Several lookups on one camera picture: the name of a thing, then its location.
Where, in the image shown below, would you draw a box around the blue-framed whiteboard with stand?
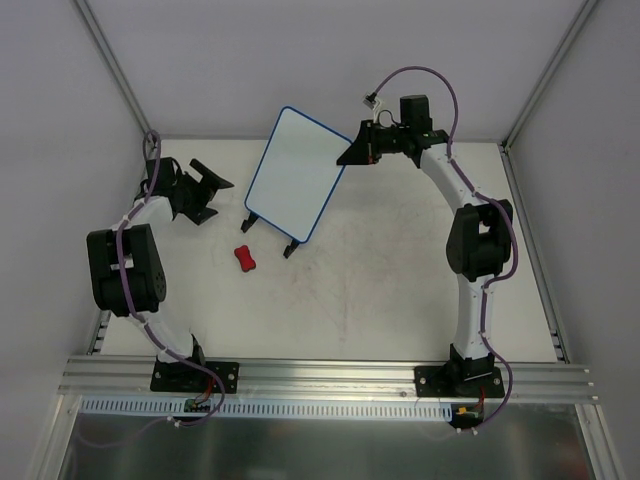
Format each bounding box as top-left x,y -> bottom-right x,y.
241,106 -> 351,258

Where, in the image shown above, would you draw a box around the red bone-shaped eraser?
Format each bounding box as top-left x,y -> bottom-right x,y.
234,245 -> 257,273

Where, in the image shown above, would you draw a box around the right aluminium frame post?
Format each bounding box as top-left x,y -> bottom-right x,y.
500,0 -> 600,153

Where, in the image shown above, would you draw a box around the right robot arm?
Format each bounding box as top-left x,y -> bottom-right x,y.
336,95 -> 517,398

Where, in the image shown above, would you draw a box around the aluminium mounting rail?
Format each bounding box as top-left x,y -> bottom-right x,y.
58,355 -> 601,404

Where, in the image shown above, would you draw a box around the aluminium frame post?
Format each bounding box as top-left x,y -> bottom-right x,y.
500,0 -> 600,153
71,0 -> 151,132

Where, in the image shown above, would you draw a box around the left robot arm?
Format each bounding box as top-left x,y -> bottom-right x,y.
86,157 -> 239,394

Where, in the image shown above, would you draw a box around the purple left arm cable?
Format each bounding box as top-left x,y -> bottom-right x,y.
74,130 -> 226,448

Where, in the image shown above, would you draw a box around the white slotted cable duct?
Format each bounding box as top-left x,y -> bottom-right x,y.
79,396 -> 453,422

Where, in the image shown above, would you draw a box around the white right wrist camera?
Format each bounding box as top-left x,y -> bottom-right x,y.
362,92 -> 382,112

